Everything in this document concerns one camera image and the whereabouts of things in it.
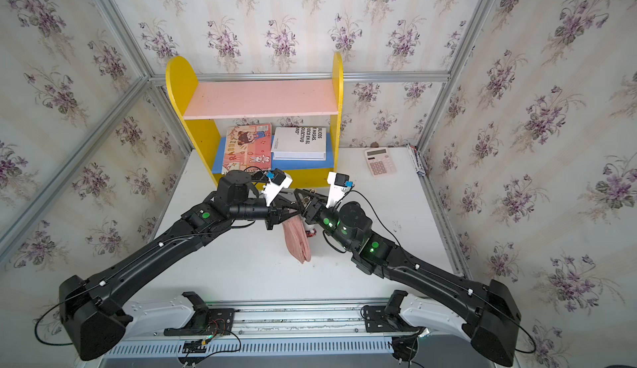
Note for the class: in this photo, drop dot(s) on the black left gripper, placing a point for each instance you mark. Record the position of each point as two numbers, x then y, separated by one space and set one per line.
279 212

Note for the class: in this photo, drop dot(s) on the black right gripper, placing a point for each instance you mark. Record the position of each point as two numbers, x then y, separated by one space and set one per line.
318 203

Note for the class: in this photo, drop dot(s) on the white plush doll keychain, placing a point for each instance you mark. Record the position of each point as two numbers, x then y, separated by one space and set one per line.
310 231

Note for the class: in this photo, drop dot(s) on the pink corduroy bag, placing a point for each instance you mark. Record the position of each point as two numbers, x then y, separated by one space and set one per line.
296 239

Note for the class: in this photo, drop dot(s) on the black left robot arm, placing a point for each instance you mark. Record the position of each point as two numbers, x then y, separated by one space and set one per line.
92 309

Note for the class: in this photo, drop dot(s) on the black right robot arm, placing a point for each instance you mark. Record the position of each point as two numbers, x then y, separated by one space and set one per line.
491 316

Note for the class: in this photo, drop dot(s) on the white book black text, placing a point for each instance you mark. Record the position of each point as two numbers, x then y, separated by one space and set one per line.
300 143

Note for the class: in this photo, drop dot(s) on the pink spiral notebook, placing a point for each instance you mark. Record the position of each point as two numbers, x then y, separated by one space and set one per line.
247 147

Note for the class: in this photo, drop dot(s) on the pink calculator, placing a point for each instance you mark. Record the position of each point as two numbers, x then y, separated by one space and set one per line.
379 162

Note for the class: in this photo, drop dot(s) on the blue white slim box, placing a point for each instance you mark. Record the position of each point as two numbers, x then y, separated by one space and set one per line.
416 160

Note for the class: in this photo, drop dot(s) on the yellow blue pink bookshelf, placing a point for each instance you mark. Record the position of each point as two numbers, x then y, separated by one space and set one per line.
200 104

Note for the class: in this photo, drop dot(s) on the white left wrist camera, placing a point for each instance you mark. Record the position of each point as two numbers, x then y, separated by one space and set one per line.
277 180

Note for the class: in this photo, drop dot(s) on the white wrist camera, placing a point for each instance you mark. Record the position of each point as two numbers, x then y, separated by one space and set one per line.
339 185
277 180

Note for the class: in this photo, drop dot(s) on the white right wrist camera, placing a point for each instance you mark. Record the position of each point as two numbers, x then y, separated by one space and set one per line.
339 185

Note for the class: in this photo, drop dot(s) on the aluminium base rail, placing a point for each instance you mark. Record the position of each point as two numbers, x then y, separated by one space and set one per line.
314 333

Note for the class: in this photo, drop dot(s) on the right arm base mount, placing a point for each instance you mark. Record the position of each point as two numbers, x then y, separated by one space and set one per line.
406 312

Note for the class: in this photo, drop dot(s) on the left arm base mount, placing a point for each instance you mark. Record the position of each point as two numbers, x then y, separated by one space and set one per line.
185 315

